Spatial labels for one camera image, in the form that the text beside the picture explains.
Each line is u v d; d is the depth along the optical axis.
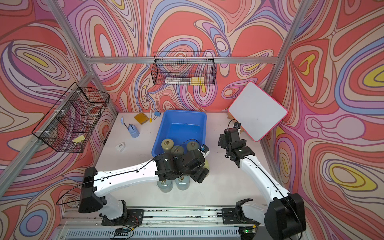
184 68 0.96
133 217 0.73
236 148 0.61
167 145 0.91
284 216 0.39
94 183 0.41
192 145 0.90
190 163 0.50
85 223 0.73
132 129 0.99
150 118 1.15
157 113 1.20
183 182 0.78
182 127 1.14
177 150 0.88
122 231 0.72
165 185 0.76
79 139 0.72
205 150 0.61
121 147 0.98
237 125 0.71
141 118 1.15
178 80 0.82
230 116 1.12
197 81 0.82
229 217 0.74
